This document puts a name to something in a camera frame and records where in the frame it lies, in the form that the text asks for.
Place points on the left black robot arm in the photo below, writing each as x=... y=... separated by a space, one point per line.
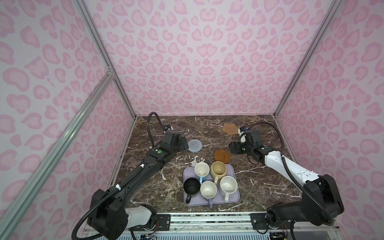
x=108 y=213

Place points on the light blue mug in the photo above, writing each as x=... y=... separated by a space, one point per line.
x=202 y=170

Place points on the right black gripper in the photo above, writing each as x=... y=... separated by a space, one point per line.
x=237 y=150

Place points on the cork flower-shaped coaster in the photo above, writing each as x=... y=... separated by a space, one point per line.
x=230 y=129

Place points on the aluminium corner frame post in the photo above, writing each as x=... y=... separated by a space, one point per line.
x=330 y=15

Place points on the white mug grey handle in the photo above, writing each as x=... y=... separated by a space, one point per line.
x=208 y=191

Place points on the left diagonal aluminium beam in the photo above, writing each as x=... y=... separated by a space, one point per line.
x=21 y=204

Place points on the left rear aluminium post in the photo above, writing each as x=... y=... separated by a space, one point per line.
x=91 y=26

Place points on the black mug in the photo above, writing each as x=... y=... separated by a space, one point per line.
x=191 y=188

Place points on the beige tan mug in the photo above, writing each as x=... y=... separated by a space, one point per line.
x=218 y=170

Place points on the brown round wooden coaster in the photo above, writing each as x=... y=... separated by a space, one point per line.
x=222 y=156

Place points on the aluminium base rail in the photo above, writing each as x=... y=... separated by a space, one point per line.
x=229 y=226

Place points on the white cream mug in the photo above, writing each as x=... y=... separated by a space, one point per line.
x=228 y=186

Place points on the light blue woven coaster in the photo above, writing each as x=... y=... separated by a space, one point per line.
x=195 y=146

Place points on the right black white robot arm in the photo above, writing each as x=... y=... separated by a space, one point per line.
x=321 y=202

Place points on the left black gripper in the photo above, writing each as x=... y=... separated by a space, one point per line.
x=181 y=146

